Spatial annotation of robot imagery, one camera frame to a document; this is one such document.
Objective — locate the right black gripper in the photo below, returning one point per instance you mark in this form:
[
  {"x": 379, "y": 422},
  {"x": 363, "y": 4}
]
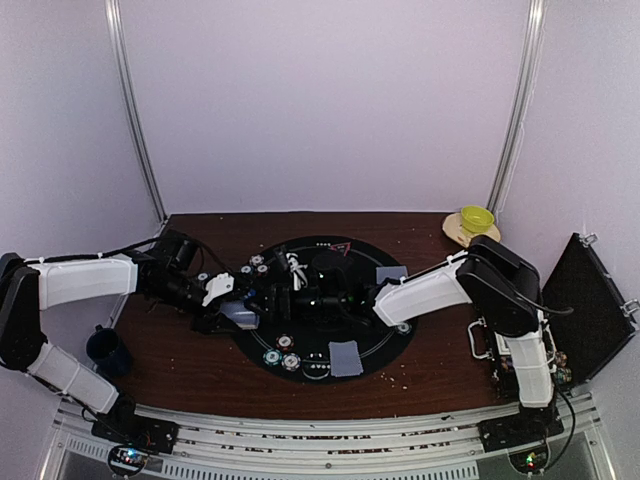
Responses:
[{"x": 272, "y": 296}]

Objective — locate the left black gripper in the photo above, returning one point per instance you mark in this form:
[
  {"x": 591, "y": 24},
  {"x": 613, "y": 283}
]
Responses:
[{"x": 206, "y": 323}]

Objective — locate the grey card deck box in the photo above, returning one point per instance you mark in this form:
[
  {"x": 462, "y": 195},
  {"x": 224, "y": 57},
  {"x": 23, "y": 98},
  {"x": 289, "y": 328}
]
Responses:
[{"x": 240, "y": 315}]

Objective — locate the black white chip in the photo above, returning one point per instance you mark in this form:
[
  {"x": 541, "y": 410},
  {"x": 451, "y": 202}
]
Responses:
[{"x": 284, "y": 342}]

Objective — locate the blue orange ten chip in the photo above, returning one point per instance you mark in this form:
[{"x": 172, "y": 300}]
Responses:
[{"x": 256, "y": 260}]

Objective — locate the red triangular dealer marker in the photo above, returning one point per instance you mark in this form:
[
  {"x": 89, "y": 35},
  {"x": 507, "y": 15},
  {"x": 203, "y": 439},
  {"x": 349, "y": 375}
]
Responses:
[{"x": 341, "y": 248}]

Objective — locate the face down card front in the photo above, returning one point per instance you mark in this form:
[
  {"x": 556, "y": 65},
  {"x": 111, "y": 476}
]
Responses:
[{"x": 345, "y": 359}]

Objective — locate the face down card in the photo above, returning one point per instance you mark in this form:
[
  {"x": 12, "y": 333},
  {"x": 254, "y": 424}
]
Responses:
[
  {"x": 391, "y": 273},
  {"x": 345, "y": 359}
]

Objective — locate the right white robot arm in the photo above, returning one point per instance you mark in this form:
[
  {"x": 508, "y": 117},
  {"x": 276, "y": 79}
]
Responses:
[{"x": 438, "y": 288}]

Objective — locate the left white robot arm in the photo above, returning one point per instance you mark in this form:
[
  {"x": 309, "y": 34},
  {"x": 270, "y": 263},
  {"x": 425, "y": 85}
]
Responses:
[{"x": 156, "y": 268}]

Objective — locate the round black poker mat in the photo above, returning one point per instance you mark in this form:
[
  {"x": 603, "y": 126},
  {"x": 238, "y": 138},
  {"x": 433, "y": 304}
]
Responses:
[{"x": 300, "y": 340}]

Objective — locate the dark blue mug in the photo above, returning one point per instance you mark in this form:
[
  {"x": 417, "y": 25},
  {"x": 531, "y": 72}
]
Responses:
[{"x": 106, "y": 348}]

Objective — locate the beige plate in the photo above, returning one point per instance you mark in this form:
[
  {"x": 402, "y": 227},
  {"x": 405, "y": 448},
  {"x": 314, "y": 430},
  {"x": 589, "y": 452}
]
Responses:
[{"x": 452, "y": 227}]

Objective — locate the green plastic bowl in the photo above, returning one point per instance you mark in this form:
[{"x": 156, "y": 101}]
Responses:
[{"x": 476, "y": 219}]

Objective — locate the poker chips row in case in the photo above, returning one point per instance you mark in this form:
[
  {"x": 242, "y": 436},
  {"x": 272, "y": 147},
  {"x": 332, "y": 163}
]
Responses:
[{"x": 563, "y": 372}]

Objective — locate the black poker case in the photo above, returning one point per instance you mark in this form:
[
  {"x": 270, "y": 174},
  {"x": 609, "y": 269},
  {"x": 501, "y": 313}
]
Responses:
[{"x": 582, "y": 309}]

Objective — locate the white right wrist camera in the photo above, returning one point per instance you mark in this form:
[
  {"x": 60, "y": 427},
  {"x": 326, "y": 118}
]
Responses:
[{"x": 289, "y": 262}]

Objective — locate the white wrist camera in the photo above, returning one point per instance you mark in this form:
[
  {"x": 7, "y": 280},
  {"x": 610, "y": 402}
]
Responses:
[
  {"x": 289, "y": 262},
  {"x": 216, "y": 287}
]

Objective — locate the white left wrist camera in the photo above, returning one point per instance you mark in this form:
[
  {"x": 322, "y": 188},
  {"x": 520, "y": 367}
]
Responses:
[{"x": 216, "y": 287}]

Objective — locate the aluminium front rail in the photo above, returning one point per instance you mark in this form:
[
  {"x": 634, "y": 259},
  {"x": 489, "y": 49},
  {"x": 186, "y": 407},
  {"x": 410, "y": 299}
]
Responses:
[{"x": 438, "y": 446}]

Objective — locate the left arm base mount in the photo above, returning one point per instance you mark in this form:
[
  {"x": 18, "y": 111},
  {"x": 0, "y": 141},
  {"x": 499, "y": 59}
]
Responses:
[{"x": 123, "y": 426}]

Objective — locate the right aluminium frame post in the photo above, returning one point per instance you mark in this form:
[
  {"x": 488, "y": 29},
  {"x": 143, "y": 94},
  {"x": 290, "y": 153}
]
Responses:
[{"x": 522, "y": 97}]

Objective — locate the aluminium frame post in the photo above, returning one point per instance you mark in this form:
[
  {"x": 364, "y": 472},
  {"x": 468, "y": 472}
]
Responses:
[
  {"x": 117, "y": 36},
  {"x": 522, "y": 97}
]

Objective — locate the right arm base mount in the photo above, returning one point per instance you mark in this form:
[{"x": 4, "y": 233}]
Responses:
[{"x": 528, "y": 425}]

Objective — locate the left aluminium frame post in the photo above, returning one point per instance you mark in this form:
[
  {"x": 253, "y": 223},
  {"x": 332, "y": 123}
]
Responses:
[{"x": 117, "y": 36}]

